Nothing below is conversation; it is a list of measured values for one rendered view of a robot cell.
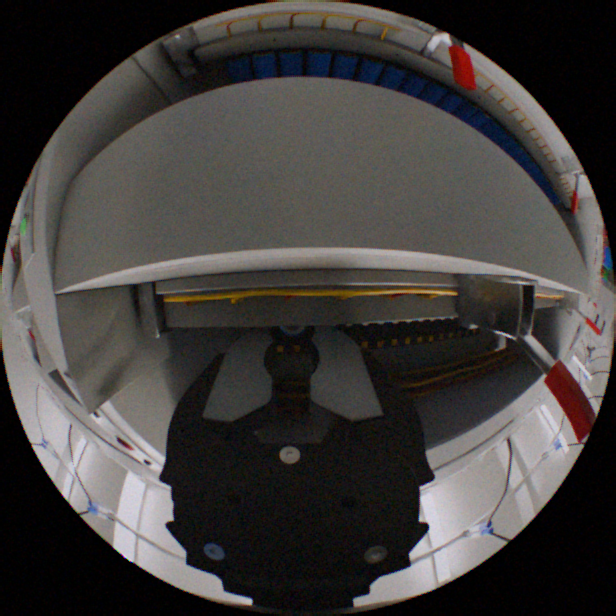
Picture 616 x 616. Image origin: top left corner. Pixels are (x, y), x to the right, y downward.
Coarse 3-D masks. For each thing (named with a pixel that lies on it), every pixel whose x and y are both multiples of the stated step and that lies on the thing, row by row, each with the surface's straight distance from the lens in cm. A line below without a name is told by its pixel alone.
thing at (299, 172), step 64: (192, 128) 5; (256, 128) 4; (320, 128) 4; (384, 128) 4; (448, 128) 6; (128, 192) 5; (192, 192) 4; (256, 192) 3; (320, 192) 3; (384, 192) 3; (448, 192) 4; (512, 192) 7; (64, 256) 8; (128, 256) 4; (192, 256) 3; (256, 256) 3; (320, 256) 3; (384, 256) 3; (448, 256) 4; (512, 256) 6; (576, 256) 25; (64, 320) 10; (128, 320) 12; (128, 384) 12
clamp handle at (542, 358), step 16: (496, 336) 10; (528, 336) 10; (528, 352) 9; (544, 352) 9; (544, 368) 9; (560, 368) 9; (560, 384) 9; (576, 384) 9; (560, 400) 9; (576, 400) 9; (576, 416) 9; (592, 416) 10; (576, 432) 9
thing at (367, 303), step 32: (256, 288) 9; (288, 288) 8; (320, 288) 8; (352, 288) 9; (384, 288) 7; (416, 288) 8; (448, 288) 11; (192, 320) 10; (224, 320) 9; (256, 320) 9; (288, 320) 9; (320, 320) 9; (352, 320) 9; (384, 320) 9
